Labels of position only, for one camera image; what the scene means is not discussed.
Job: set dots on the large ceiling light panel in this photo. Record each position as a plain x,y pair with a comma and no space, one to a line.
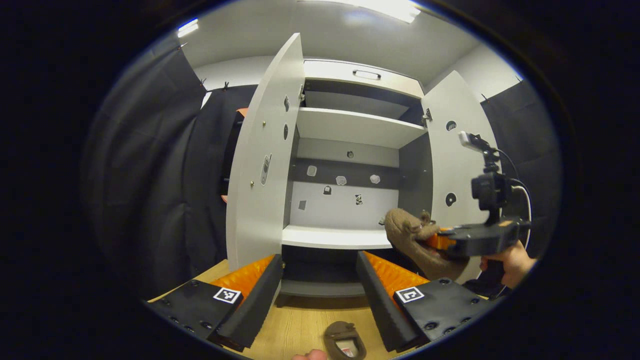
385,7

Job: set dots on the white cabinet door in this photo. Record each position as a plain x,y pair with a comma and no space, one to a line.
260,225
450,165

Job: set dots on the brown fuzzy shoe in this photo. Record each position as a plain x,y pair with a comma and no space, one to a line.
340,331
407,235

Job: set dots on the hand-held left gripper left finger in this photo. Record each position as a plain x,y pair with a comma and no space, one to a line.
260,300

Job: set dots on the white shoe cabinet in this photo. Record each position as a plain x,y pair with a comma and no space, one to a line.
357,127

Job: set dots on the small ceiling light panel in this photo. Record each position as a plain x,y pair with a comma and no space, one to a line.
188,28

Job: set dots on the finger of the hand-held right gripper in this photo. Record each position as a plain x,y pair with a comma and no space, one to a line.
442,242

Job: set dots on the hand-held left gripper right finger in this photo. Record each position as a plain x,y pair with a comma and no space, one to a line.
377,300

